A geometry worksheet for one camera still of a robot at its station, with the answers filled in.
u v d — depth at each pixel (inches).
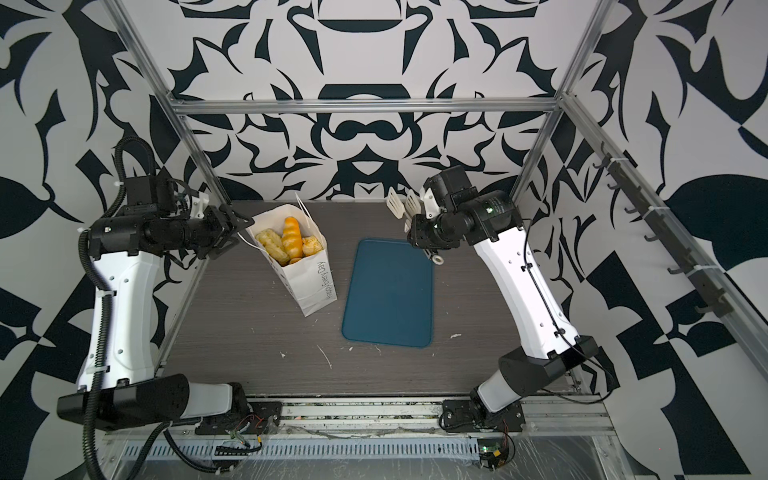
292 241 32.8
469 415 29.2
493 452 27.9
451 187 19.1
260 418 28.6
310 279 30.3
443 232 21.3
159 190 19.9
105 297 15.5
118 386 14.7
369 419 29.7
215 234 22.9
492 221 16.8
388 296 37.2
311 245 33.4
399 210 28.1
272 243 32.8
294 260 28.1
